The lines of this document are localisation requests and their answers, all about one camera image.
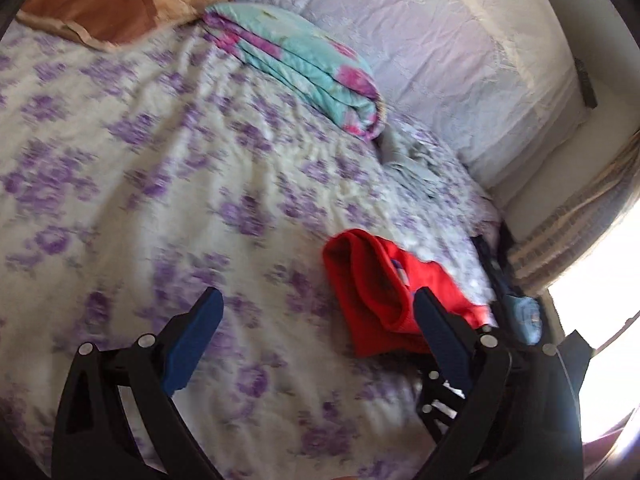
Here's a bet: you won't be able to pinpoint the black garment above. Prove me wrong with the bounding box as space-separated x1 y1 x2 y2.
471 222 518 306

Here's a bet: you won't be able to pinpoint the grey folded garment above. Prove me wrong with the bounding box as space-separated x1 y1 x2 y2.
380 127 463 201

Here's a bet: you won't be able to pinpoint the red pants with striped sides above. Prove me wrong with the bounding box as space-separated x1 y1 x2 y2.
322 228 495 359

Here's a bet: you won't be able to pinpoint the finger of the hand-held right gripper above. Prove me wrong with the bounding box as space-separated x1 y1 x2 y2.
416 355 471 438

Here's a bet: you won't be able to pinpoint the folded floral turquoise quilt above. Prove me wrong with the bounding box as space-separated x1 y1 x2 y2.
202 2 388 141

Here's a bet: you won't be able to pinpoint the brown pillow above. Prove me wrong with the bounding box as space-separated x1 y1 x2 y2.
15 0 236 53

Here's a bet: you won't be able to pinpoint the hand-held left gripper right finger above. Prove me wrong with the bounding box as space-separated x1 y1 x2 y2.
413 287 587 480

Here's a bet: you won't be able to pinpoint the purple floral bed sheet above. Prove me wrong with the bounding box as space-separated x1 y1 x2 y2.
0 22 503 480

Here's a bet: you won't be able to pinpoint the blue denim garment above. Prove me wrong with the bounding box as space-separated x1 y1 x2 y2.
501 294 544 345

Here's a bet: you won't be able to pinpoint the white lace headboard cover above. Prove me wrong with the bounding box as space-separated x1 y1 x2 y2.
190 0 588 188

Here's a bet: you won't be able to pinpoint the beige striped curtain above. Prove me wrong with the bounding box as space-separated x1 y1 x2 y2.
507 129 640 297

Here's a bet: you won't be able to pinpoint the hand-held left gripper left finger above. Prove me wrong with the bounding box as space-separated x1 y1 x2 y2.
50 286 225 480

